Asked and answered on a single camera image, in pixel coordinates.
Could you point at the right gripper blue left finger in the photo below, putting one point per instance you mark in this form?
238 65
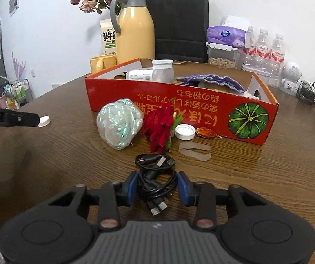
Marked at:
131 187

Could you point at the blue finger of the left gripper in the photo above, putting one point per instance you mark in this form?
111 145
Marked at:
27 119

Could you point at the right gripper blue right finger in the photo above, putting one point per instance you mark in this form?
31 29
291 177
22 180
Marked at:
183 188

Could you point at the small white bottle cap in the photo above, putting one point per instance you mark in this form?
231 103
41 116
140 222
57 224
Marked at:
44 121

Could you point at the translucent silicone piece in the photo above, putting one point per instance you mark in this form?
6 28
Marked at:
195 150

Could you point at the white jar cap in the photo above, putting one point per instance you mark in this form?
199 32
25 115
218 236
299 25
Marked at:
185 132

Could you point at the iridescent ball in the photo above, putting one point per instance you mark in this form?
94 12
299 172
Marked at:
118 122

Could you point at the red artificial rose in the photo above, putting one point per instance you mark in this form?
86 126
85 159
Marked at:
159 126

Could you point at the purple knitted cloth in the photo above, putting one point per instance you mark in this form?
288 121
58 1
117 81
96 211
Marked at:
212 81

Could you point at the storage cart shelf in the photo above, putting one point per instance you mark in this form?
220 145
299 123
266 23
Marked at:
14 95

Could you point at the dried orange leaf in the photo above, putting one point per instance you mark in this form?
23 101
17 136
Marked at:
207 133

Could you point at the yellow ceramic mug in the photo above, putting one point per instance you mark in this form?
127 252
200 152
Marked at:
102 62

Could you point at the red cardboard pumpkin box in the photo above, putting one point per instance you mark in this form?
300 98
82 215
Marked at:
247 119

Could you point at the white milk carton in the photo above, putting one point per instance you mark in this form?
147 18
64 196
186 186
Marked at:
108 37

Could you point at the clear seed container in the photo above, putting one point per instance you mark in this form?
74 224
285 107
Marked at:
222 55

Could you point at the yellow thermos jug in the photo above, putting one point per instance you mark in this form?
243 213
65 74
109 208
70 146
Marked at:
134 29

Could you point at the water bottle left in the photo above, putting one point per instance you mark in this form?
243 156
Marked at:
248 52

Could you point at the water bottle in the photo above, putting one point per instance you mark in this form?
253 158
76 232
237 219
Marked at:
248 52
276 60
262 51

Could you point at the purple tissue pack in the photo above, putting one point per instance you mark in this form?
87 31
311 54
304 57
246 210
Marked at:
226 35

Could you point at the white robot figurine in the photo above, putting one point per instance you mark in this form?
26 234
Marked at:
291 74

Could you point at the water bottle middle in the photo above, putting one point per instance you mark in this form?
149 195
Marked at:
262 51

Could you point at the water bottle right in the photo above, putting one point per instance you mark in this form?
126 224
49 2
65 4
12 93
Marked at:
276 60

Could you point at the black paper bag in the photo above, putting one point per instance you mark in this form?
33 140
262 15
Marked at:
180 28

